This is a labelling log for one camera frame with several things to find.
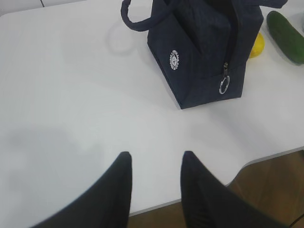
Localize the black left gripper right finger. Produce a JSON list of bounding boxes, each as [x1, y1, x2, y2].
[[180, 151, 285, 228]]

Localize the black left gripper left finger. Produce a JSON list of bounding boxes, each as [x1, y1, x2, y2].
[[36, 152, 132, 228]]

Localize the green cucumber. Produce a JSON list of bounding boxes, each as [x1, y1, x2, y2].
[[266, 10, 304, 65]]

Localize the yellow lemon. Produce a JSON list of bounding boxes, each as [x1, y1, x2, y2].
[[249, 32, 265, 58]]

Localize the navy blue lunch bag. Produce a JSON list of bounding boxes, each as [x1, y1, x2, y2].
[[121, 0, 265, 110]]

